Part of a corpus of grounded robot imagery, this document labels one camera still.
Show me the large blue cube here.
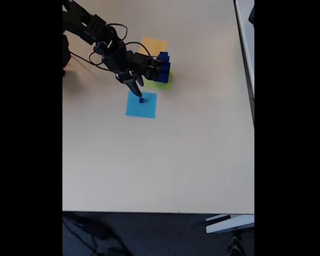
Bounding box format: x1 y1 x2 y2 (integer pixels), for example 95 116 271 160
154 63 172 84

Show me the small blue cube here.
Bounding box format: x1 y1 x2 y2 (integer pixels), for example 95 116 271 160
158 51 171 64

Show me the light blue paper square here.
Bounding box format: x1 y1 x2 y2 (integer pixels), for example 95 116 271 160
125 90 157 119

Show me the green paper square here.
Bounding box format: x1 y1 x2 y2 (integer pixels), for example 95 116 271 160
143 69 174 92

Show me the orange paper square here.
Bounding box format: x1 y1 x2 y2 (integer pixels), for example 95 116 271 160
138 37 168 59

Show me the white table foot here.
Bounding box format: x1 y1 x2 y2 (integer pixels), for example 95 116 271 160
205 214 255 235

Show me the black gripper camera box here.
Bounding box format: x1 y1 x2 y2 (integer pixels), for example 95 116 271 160
133 52 165 81

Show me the black camera cable loop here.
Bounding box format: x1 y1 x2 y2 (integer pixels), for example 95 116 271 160
106 23 157 62

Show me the black floor cable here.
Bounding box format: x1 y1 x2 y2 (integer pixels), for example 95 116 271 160
228 230 247 256
62 213 129 256

